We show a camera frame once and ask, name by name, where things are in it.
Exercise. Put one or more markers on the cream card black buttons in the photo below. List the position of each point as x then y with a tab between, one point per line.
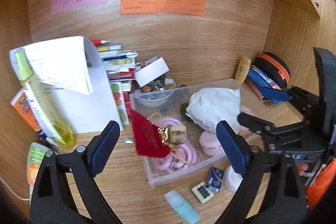
202	193

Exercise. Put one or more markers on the blue patchwork pencil pouch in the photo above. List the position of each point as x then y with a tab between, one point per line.
262	80

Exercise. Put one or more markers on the yellow-green spray bottle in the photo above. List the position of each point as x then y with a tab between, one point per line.
43	110

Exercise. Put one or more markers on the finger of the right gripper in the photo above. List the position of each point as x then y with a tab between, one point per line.
286	94
268	129

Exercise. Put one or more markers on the white cloth pouch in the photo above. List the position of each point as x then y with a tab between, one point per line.
208	106

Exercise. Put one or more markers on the clear plastic storage bin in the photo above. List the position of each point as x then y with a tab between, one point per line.
173	108

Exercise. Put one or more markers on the orange tube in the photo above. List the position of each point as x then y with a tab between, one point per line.
22	106

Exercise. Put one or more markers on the pink notebook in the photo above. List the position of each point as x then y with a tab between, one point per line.
257	92

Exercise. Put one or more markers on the orange label sanitizer bottle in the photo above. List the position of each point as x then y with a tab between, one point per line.
34	159

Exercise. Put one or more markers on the white round jar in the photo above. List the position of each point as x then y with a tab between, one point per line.
232	180

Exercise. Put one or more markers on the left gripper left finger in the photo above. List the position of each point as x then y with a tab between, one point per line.
52	200

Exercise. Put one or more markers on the red white marker pen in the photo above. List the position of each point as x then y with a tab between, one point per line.
98	43

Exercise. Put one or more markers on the blue razor blade box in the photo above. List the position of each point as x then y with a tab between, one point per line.
215	179

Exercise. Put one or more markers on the person's right hand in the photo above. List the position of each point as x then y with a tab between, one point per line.
302	167

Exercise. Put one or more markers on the black orange zip case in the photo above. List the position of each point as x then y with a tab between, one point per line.
274	67

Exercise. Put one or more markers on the orange paper note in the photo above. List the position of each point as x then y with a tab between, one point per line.
188	7

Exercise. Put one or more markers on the pink round compact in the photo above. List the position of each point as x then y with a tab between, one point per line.
210	144

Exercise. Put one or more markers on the bowl of trinkets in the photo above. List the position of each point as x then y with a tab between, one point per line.
156	93

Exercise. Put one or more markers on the white folded paper sheets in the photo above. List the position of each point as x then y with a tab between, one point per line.
75	82

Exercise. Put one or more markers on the gold ribbon ornament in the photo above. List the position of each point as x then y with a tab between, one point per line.
164	133

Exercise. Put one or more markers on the small white pink box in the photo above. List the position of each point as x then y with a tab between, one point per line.
147	71

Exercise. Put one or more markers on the yellow lotion bottle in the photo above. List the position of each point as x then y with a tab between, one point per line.
242	70

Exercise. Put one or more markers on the teal translucent bottle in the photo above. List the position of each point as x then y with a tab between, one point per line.
182	207

